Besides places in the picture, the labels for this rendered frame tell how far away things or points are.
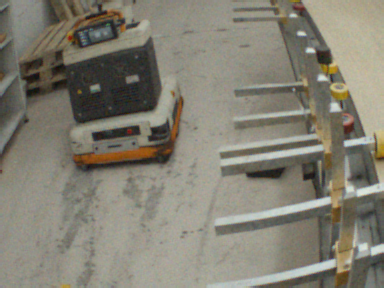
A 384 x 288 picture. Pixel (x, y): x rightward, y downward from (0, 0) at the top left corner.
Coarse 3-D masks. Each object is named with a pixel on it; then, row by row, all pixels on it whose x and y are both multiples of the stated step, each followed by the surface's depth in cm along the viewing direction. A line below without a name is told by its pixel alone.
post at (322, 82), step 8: (320, 80) 145; (320, 88) 146; (328, 88) 146; (320, 96) 147; (328, 96) 147; (320, 104) 150; (328, 104) 148; (328, 120) 150; (328, 128) 151; (328, 136) 152; (328, 176) 158; (328, 184) 159
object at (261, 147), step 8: (296, 136) 180; (304, 136) 179; (312, 136) 178; (344, 136) 175; (240, 144) 183; (248, 144) 182; (256, 144) 181; (264, 144) 180; (272, 144) 179; (280, 144) 179; (288, 144) 178; (296, 144) 178; (304, 144) 178; (312, 144) 178; (224, 152) 181; (232, 152) 181; (240, 152) 181; (248, 152) 181; (256, 152) 180; (264, 152) 180
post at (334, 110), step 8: (336, 104) 123; (328, 112) 125; (336, 112) 122; (336, 120) 122; (336, 128) 123; (336, 136) 124; (336, 144) 125; (344, 144) 125; (336, 152) 126; (344, 152) 126; (336, 160) 127; (344, 160) 127; (336, 168) 128; (344, 168) 128; (336, 176) 129; (344, 176) 129; (336, 184) 130; (344, 184) 130; (336, 224) 136; (336, 232) 137; (336, 240) 138; (328, 256) 144
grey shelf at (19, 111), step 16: (0, 0) 410; (0, 16) 418; (0, 32) 426; (0, 48) 400; (0, 64) 442; (16, 64) 441; (16, 80) 450; (0, 96) 401; (16, 96) 457; (0, 112) 466; (16, 112) 458; (0, 128) 436; (0, 144) 406
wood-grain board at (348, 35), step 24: (312, 0) 318; (336, 0) 318; (360, 0) 319; (336, 24) 267; (360, 24) 266; (336, 48) 234; (360, 48) 232; (360, 72) 207; (360, 96) 188; (360, 120) 173
